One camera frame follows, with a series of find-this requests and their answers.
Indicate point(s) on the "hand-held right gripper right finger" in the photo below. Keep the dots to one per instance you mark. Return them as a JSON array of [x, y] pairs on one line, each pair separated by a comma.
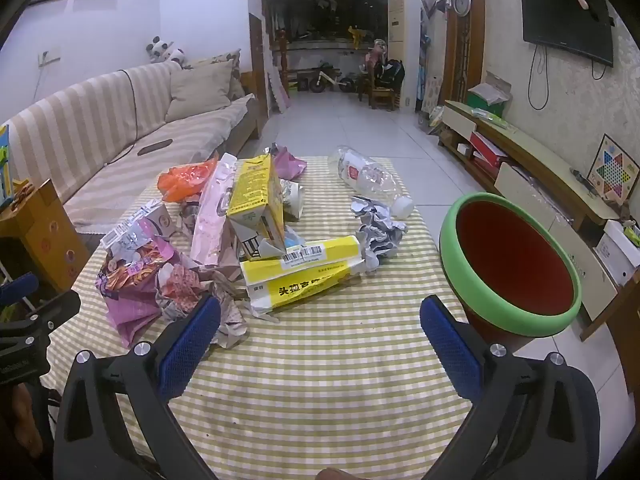
[[450, 350]]

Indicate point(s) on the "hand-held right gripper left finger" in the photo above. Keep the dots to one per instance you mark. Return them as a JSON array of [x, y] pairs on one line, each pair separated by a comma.
[[190, 345]]

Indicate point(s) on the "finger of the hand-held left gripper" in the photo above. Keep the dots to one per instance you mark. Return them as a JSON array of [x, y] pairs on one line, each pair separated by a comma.
[[17, 288], [55, 310]]

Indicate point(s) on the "pink glitter wrapper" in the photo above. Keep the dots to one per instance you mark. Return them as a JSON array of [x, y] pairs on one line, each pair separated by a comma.
[[135, 320], [290, 162]]

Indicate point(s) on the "red bin with green rim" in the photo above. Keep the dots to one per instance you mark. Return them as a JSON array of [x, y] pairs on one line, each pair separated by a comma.
[[515, 255]]

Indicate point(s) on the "grey white paper ball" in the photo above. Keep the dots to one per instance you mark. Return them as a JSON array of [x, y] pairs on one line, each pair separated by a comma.
[[380, 232]]

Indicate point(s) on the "person's left hand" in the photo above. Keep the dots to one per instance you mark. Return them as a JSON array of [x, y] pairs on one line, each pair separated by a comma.
[[27, 417]]

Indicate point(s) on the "orange cardboard box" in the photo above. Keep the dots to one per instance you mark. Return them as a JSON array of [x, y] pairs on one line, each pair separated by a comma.
[[45, 240]]

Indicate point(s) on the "red patterned wrapper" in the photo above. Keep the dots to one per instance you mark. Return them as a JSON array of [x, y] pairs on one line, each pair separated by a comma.
[[182, 287]]

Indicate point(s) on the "purple snack bag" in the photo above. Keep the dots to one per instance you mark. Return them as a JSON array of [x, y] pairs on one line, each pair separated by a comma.
[[132, 272]]

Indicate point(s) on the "long yellow box black print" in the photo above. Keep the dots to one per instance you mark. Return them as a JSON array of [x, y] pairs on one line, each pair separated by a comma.
[[295, 292]]

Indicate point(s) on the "pale pink packet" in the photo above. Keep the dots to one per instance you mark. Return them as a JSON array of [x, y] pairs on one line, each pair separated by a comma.
[[212, 220]]

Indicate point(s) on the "yellow checkered tablecloth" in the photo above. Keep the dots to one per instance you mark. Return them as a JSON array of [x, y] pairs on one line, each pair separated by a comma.
[[325, 385]]

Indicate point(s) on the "long yellow box barcode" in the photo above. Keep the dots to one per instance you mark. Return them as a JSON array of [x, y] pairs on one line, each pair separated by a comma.
[[300, 265]]

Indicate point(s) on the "orange plastic bag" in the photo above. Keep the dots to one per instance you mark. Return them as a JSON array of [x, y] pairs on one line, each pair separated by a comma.
[[182, 180]]

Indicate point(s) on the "upright yellow carton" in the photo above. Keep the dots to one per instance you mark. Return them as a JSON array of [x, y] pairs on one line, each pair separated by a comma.
[[252, 185]]

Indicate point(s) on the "striped beige sofa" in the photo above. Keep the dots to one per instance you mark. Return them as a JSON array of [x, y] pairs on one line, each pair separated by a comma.
[[75, 125]]

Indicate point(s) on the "white paper cup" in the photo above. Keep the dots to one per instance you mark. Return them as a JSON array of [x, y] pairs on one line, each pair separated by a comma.
[[294, 200]]

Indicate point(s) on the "white cardboard box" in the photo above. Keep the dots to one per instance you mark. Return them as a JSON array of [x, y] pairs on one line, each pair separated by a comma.
[[612, 255]]

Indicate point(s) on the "clear plastic bottle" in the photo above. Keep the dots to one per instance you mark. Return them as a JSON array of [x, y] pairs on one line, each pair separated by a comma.
[[370, 177]]

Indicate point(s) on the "flat red box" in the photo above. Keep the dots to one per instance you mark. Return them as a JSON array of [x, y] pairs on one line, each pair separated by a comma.
[[487, 149]]

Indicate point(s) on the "small green packet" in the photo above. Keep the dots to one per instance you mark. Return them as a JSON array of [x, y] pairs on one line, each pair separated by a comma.
[[631, 234]]

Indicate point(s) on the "long wooden television cabinet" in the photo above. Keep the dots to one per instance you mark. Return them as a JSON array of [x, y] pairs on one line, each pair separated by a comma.
[[530, 150]]

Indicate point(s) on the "dark object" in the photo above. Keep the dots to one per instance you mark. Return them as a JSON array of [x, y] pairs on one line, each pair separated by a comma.
[[582, 179]]

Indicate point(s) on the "green plastic packet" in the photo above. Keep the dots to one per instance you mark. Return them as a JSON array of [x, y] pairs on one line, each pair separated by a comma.
[[492, 119]]

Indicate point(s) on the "star checkers board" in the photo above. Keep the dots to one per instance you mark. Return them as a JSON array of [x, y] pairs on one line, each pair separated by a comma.
[[612, 172]]

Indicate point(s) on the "plain beige pillow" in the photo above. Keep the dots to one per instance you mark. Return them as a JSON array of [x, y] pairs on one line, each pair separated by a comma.
[[200, 87]]

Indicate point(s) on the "blue printed board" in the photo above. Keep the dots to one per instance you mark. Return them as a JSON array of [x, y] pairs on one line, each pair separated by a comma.
[[430, 92]]

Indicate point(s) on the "open green cardboard box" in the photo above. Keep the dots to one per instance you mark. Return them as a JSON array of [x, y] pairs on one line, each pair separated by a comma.
[[487, 92]]

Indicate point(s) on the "wooden chair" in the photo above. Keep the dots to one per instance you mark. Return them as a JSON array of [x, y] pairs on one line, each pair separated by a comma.
[[382, 96]]

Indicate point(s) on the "pink foam mats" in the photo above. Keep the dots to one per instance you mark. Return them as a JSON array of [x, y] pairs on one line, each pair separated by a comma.
[[280, 92]]

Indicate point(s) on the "patterned beige pillow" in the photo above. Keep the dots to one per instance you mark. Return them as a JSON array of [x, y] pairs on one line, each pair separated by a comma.
[[238, 80]]

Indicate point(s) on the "panda plush toy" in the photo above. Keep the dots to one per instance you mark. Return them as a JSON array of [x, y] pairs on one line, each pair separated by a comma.
[[157, 49], [178, 56]]

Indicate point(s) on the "black backpack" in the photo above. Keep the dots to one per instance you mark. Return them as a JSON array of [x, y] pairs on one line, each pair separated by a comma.
[[392, 72]]

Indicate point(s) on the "white balance bike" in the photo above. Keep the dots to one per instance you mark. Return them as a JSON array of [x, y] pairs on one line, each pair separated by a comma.
[[320, 82]]

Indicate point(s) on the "pink doll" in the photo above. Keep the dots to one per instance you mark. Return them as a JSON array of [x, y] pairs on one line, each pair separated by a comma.
[[376, 52]]

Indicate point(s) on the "standing air conditioner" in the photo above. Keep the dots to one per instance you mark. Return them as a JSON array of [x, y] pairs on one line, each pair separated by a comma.
[[402, 35]]

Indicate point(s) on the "yellow plush toy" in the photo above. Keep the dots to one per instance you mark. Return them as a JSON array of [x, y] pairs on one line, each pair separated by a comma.
[[356, 35]]

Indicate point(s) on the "carved wooden door frame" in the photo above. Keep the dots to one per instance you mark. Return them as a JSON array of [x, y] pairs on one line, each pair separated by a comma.
[[475, 50]]

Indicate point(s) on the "black wall television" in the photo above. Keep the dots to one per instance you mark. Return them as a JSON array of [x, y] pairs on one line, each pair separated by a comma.
[[565, 25]]

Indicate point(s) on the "round wall clock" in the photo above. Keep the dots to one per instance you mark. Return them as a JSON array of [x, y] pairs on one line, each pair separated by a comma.
[[462, 1]]

